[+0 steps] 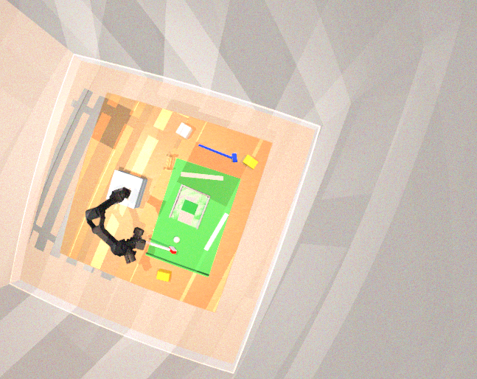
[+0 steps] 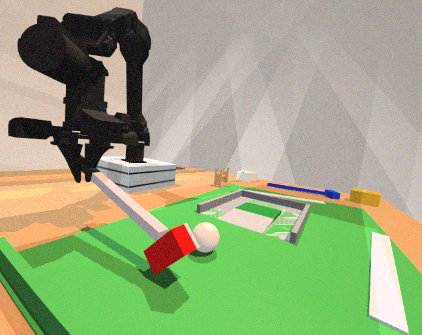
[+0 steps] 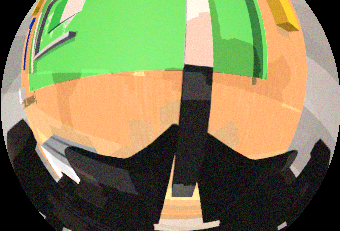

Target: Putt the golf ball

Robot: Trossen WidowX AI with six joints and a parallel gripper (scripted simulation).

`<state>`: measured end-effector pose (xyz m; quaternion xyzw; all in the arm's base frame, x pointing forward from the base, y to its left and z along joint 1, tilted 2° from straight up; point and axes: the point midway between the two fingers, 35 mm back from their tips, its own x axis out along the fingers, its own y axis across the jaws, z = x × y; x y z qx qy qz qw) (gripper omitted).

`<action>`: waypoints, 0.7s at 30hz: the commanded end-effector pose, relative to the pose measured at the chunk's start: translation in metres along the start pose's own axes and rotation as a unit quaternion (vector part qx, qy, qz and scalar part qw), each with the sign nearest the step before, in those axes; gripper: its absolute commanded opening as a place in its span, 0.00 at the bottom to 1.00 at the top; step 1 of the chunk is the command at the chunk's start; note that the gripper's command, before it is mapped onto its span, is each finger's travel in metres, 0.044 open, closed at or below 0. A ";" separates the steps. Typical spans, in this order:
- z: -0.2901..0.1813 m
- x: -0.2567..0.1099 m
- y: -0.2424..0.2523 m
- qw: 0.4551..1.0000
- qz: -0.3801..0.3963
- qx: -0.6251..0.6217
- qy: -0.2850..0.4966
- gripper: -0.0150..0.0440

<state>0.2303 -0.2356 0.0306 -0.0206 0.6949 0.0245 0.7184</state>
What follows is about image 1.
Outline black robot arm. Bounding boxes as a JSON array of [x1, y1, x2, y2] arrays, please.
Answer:
[[85, 187, 146, 264]]

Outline yellow rectangular block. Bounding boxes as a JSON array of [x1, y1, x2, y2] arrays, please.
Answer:
[[243, 155, 258, 170], [156, 268, 172, 282]]

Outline red putter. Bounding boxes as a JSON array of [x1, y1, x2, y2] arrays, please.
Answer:
[[145, 241, 177, 254]]

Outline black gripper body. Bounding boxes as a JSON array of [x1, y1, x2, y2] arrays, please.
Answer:
[[126, 226, 144, 255]]

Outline blue putter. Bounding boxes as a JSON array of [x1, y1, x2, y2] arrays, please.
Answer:
[[199, 145, 237, 162]]

